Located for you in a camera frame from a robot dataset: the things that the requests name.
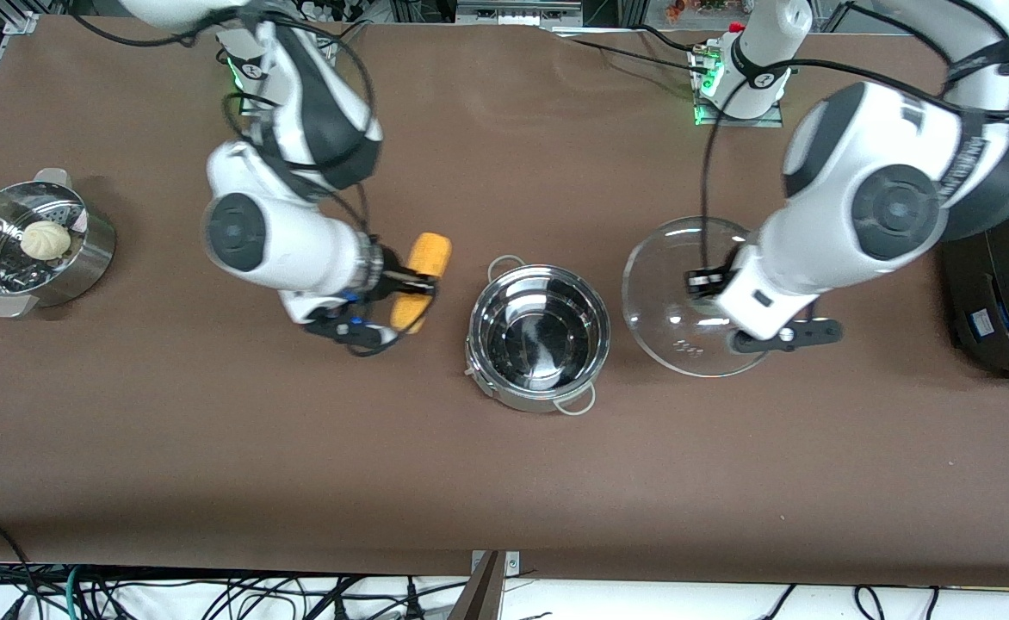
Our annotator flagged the yellow corn cob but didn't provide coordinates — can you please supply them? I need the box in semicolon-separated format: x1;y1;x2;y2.
390;232;453;335

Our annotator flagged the glass pot lid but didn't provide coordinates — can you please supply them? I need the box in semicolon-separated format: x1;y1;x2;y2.
622;215;774;379

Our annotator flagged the stainless steel cooking pot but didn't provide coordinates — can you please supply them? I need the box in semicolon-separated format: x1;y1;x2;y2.
465;254;614;418

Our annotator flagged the stainless steel steamer pot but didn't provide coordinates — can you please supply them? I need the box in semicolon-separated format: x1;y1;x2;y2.
0;168;118;320

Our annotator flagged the black rice cooker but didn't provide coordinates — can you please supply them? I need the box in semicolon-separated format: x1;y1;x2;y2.
938;168;1009;381

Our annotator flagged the white steamed bun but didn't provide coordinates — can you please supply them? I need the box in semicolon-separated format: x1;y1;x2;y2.
21;220;73;263

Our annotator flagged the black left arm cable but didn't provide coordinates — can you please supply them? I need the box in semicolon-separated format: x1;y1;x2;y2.
698;59;1009;278

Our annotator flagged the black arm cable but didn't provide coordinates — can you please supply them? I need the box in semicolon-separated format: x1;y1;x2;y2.
698;59;1009;278
220;17;378;251

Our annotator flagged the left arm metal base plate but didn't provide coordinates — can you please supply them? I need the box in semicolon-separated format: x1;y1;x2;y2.
688;43;786;129

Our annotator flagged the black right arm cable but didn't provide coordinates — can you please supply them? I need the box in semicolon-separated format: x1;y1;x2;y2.
220;17;378;251

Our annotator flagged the black table cable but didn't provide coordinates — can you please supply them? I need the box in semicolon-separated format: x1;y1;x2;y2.
548;24;712;71

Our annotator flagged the metal table edge bracket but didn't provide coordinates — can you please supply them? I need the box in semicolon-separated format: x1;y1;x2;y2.
470;550;522;620

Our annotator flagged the green floor cable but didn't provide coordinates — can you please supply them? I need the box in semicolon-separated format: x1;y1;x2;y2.
60;564;85;620

